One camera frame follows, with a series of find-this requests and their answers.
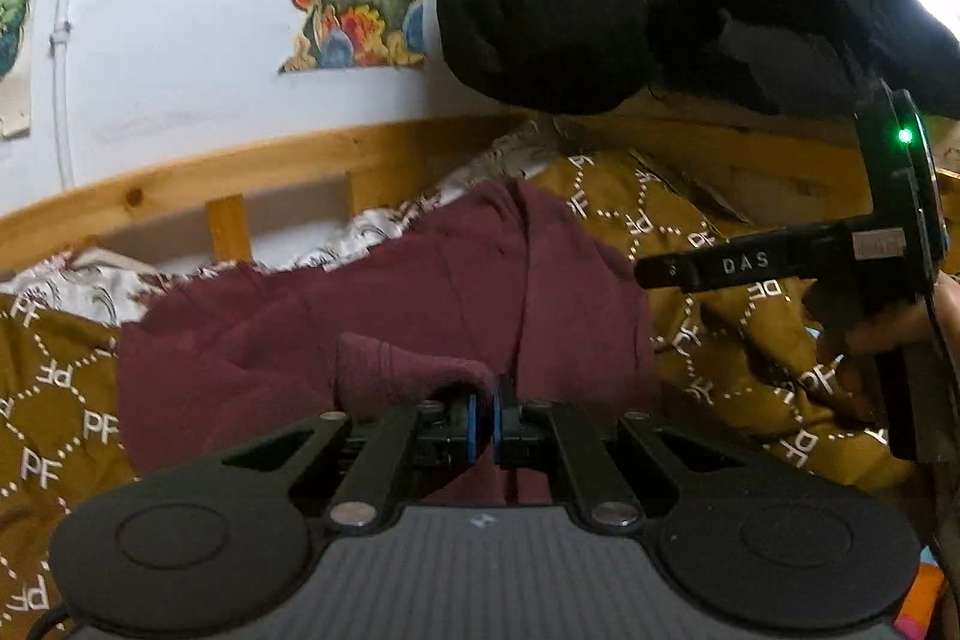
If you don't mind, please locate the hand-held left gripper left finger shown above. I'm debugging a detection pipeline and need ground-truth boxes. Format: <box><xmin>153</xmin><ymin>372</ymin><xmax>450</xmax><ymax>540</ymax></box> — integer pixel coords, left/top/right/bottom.
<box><xmin>221</xmin><ymin>379</ymin><xmax>485</xmax><ymax>531</ymax></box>

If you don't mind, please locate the white wall cable conduit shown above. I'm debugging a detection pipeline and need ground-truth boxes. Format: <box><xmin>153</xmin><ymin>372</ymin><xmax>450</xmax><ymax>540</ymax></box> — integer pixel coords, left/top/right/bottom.
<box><xmin>48</xmin><ymin>0</ymin><xmax>100</xmax><ymax>191</ymax></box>

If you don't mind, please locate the green blue wall poster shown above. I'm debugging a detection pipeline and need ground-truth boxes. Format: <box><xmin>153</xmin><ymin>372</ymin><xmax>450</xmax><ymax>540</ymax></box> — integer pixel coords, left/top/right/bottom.
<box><xmin>0</xmin><ymin>0</ymin><xmax>55</xmax><ymax>140</ymax></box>

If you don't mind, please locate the white floral bed sheet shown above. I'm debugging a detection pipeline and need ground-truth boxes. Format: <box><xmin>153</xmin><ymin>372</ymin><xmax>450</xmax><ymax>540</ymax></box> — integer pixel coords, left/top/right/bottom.
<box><xmin>0</xmin><ymin>122</ymin><xmax>575</xmax><ymax>327</ymax></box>

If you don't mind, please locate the person's right hand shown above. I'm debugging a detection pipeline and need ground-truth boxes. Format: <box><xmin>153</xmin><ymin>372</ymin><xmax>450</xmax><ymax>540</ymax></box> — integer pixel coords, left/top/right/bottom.
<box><xmin>817</xmin><ymin>274</ymin><xmax>960</xmax><ymax>432</ymax></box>

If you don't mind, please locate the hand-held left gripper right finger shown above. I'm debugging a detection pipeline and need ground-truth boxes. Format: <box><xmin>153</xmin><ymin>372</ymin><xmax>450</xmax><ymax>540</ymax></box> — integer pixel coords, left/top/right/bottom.
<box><xmin>491</xmin><ymin>377</ymin><xmax>743</xmax><ymax>531</ymax></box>

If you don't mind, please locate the orange pink cloth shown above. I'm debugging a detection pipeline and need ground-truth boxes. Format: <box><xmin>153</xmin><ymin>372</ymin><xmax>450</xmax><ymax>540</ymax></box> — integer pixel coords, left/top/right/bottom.
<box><xmin>896</xmin><ymin>535</ymin><xmax>947</xmax><ymax>640</ymax></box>

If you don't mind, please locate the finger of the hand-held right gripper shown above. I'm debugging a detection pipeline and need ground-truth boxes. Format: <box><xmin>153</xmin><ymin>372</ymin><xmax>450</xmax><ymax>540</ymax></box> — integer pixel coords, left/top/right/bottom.
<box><xmin>634</xmin><ymin>218</ymin><xmax>857</xmax><ymax>296</ymax></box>

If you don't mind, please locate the maroon garment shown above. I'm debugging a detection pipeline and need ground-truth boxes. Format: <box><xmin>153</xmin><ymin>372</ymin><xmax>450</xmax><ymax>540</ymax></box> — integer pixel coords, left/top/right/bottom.
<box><xmin>112</xmin><ymin>179</ymin><xmax>665</xmax><ymax>510</ymax></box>

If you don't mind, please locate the brown printed blanket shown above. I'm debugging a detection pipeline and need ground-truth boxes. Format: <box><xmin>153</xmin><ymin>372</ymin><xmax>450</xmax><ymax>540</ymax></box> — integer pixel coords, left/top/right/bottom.
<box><xmin>0</xmin><ymin>149</ymin><xmax>938</xmax><ymax>640</ymax></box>

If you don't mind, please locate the wooden bed frame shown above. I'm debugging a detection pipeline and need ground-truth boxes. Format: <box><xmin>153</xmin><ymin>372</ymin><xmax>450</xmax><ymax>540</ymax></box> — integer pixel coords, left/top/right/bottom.
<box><xmin>0</xmin><ymin>111</ymin><xmax>960</xmax><ymax>283</ymax></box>

